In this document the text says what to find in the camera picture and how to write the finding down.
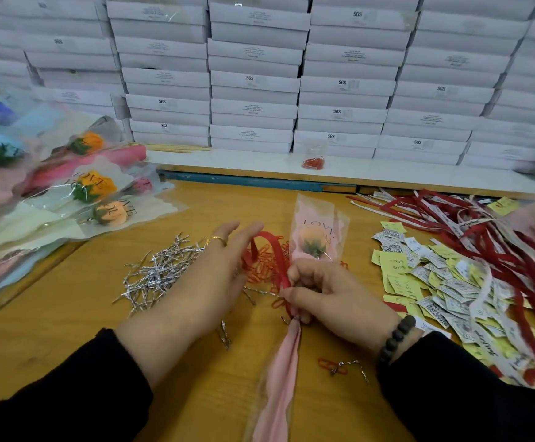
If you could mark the person's right hand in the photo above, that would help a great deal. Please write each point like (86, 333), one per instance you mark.
(346, 304)

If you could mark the pile of red ribbons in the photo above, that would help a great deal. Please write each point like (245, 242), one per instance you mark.
(488, 244)

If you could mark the pile of flowers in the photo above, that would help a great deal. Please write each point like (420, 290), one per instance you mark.
(28, 216)

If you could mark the wooden sticks bundle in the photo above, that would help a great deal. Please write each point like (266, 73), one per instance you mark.
(177, 148)

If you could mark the pile of orange paper clips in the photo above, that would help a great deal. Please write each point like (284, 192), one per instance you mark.
(266, 262)

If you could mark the pink flower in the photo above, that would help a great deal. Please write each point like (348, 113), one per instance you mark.
(315, 234)

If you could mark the long white board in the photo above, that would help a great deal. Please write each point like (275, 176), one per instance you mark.
(415, 172)

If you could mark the small bag of red clips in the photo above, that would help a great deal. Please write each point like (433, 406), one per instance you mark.
(313, 164)

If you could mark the single red ribbon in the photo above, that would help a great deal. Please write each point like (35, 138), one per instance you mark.
(272, 248)

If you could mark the person's left forearm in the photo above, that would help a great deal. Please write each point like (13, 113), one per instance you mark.
(65, 396)

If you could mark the pile of yellow white tags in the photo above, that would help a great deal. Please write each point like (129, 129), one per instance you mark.
(433, 290)

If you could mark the person's left hand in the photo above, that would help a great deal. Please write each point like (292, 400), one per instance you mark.
(194, 299)

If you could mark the pile of silver twist ties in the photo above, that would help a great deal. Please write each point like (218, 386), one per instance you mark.
(162, 271)

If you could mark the person's right forearm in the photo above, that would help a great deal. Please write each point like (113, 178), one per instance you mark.
(475, 396)

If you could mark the wall of stacked white boxes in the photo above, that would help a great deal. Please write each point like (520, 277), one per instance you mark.
(249, 69)

